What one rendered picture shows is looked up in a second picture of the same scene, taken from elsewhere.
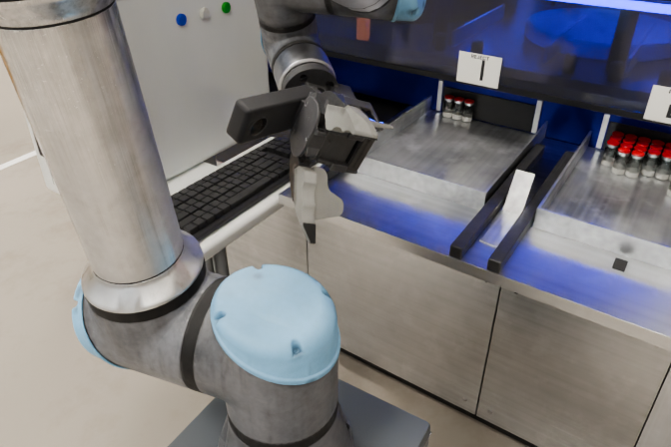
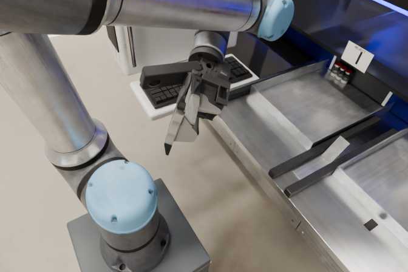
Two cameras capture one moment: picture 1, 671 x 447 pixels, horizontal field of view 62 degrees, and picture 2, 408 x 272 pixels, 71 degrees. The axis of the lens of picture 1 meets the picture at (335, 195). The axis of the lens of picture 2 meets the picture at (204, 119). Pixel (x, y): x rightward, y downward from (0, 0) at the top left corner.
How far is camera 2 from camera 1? 0.28 m
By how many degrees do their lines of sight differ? 23
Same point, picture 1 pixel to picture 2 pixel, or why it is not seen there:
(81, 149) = (14, 95)
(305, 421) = (123, 244)
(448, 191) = (294, 131)
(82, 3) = not seen: outside the picture
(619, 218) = (396, 190)
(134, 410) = (144, 155)
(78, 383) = (127, 134)
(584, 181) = (391, 154)
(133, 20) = not seen: outside the picture
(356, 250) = not seen: hidden behind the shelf
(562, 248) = (340, 197)
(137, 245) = (56, 139)
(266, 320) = (108, 197)
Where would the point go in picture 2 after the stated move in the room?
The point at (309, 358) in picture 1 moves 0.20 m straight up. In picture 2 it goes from (121, 225) to (93, 149)
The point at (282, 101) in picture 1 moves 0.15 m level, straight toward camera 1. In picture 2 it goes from (172, 71) to (130, 126)
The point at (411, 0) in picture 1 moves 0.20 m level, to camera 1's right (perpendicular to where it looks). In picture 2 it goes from (267, 31) to (402, 67)
